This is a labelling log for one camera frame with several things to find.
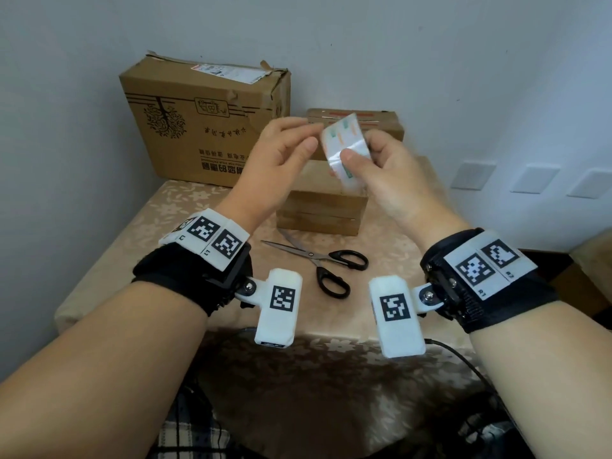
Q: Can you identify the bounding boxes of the person's right hand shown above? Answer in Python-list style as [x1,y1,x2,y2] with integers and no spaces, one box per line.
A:
[339,129,472,250]

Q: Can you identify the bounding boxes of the person's left hand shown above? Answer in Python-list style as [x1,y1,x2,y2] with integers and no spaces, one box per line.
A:
[217,117,324,231]

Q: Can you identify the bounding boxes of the clear printed tape roll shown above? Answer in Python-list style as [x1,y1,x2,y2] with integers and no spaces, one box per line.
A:
[320,113,373,194]

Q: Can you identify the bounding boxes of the person's left forearm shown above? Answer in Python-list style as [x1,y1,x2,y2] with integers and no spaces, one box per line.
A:
[0,281,209,459]

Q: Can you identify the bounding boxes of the person's right forearm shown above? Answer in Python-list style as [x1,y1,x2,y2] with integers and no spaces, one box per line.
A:
[470,301,612,459]

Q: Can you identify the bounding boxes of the cardboard box with red tape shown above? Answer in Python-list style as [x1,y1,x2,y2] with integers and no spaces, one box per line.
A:
[305,108,405,145]

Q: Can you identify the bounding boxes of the small plain cardboard box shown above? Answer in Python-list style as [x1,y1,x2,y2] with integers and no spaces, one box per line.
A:
[276,160,369,237]

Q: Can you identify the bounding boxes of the large printed cardboard box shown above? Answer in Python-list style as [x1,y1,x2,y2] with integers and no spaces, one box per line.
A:
[119,51,292,188]

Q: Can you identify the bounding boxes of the beige floral tablecloth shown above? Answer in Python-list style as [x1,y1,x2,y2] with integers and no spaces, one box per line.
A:
[54,155,596,459]

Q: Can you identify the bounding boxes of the black wristband with marker tags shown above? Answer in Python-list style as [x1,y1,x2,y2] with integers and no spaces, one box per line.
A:
[420,228,559,334]
[131,209,254,316]

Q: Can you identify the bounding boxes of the beige furniture piece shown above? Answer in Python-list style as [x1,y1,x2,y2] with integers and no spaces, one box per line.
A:
[569,228,612,317]

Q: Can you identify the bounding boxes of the plaid clothing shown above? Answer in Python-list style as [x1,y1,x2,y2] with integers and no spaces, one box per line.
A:
[157,389,231,459]

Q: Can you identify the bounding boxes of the black handled scissors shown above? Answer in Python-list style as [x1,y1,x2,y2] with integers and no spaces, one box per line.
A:
[261,229,370,299]

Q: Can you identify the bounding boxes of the white wall socket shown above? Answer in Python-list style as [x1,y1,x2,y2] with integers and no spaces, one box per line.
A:
[509,164,561,194]
[567,168,612,200]
[450,161,497,191]

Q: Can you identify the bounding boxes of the white wrist camera with marker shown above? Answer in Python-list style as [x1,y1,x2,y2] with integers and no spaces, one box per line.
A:
[368,276,448,359]
[234,268,303,349]

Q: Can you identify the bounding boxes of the black cable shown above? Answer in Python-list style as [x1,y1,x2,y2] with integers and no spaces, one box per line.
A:
[423,338,500,407]

